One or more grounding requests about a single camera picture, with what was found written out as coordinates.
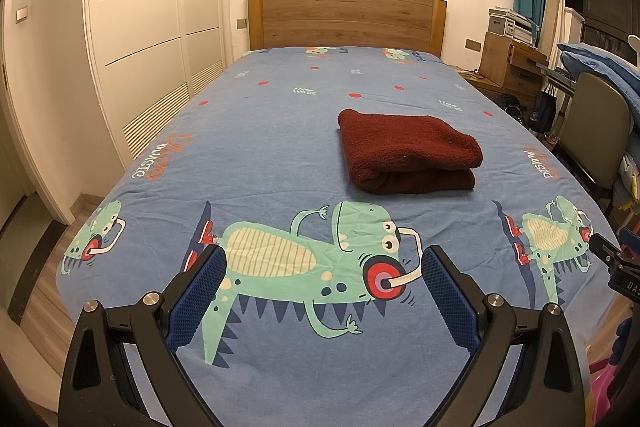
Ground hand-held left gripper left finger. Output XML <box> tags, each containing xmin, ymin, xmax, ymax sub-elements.
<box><xmin>59</xmin><ymin>244</ymin><xmax>228</xmax><ymax>427</ymax></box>

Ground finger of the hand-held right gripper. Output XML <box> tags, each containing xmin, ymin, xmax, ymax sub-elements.
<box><xmin>589</xmin><ymin>233</ymin><xmax>625</xmax><ymax>265</ymax></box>

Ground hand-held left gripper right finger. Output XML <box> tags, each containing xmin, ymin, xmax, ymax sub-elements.
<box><xmin>421</xmin><ymin>245</ymin><xmax>587</xmax><ymax>427</ymax></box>

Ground dark red towel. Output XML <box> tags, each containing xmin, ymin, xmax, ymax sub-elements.
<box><xmin>337</xmin><ymin>108</ymin><xmax>484</xmax><ymax>196</ymax></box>

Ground person's right hand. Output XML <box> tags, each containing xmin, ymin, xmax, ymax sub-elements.
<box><xmin>611</xmin><ymin>317</ymin><xmax>640</xmax><ymax>365</ymax></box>

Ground pink printed cloth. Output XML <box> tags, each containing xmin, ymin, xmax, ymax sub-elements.
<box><xmin>585</xmin><ymin>347</ymin><xmax>640</xmax><ymax>427</ymax></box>

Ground grey padded chair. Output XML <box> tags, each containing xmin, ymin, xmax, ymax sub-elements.
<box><xmin>547</xmin><ymin>72</ymin><xmax>635</xmax><ymax>204</ymax></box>

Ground dark blue tote bag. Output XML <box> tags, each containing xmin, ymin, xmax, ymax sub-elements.
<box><xmin>531</xmin><ymin>84</ymin><xmax>559</xmax><ymax>128</ymax></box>

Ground black backpack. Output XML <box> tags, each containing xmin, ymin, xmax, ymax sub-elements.
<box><xmin>495</xmin><ymin>94</ymin><xmax>524</xmax><ymax>118</ymax></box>

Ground blue dinosaur print bed sheet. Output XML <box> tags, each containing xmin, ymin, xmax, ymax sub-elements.
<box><xmin>59</xmin><ymin>46</ymin><xmax>623</xmax><ymax>427</ymax></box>

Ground folded blue bedding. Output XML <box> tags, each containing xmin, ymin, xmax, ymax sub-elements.
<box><xmin>556</xmin><ymin>42</ymin><xmax>640</xmax><ymax>108</ymax></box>

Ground wooden bedside table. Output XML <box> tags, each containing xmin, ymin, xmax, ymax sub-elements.
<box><xmin>450</xmin><ymin>66</ymin><xmax>501</xmax><ymax>88</ymax></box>

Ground wooden drawer cabinet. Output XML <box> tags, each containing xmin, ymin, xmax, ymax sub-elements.
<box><xmin>479</xmin><ymin>31</ymin><xmax>549</xmax><ymax>100</ymax></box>

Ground white printer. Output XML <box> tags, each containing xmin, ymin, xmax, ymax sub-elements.
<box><xmin>510</xmin><ymin>14</ymin><xmax>539</xmax><ymax>46</ymax></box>

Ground white wardrobe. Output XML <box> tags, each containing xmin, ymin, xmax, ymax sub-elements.
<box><xmin>82</xmin><ymin>0</ymin><xmax>226</xmax><ymax>168</ymax></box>

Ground wooden headboard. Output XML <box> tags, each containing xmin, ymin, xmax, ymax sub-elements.
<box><xmin>247</xmin><ymin>0</ymin><xmax>447</xmax><ymax>58</ymax></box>

